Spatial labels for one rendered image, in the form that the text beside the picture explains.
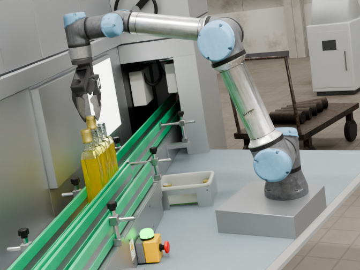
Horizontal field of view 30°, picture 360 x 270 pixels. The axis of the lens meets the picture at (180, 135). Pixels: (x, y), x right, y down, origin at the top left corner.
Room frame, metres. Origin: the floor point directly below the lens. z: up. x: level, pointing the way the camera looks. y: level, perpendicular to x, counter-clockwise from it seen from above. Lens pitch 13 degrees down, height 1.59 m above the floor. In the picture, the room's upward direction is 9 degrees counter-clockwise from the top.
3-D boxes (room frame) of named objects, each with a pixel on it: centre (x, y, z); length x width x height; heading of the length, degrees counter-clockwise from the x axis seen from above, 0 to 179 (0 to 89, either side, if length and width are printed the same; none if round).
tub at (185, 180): (2.52, 0.01, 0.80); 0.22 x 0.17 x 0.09; 79
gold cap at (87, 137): (2.19, 0.31, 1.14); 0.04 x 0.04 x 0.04
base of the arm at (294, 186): (2.20, -0.33, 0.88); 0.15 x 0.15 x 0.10
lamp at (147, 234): (1.99, 0.15, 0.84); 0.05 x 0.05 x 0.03
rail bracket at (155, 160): (2.43, 0.13, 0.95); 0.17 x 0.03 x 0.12; 79
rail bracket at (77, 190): (2.16, 0.39, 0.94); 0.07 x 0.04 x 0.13; 79
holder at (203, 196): (2.53, 0.04, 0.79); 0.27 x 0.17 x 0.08; 79
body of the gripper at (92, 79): (2.27, 0.29, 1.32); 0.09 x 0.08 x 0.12; 169
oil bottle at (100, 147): (2.24, 0.29, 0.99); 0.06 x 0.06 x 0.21; 79
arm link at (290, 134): (2.19, -0.33, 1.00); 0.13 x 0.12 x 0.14; 160
